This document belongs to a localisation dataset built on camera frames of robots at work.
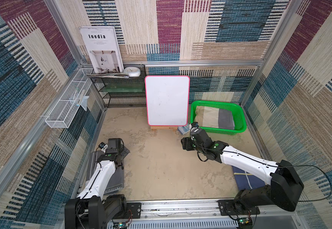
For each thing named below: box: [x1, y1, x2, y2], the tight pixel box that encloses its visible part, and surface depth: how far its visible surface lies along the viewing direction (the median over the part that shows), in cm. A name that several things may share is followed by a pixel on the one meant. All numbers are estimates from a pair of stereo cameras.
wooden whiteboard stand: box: [150, 125, 178, 132], surface depth 104 cm
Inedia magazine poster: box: [79, 25, 125, 74], surface depth 80 cm
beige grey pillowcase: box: [194, 105, 236, 130], surface depth 108 cm
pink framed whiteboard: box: [144, 75, 191, 127], surface depth 96 cm
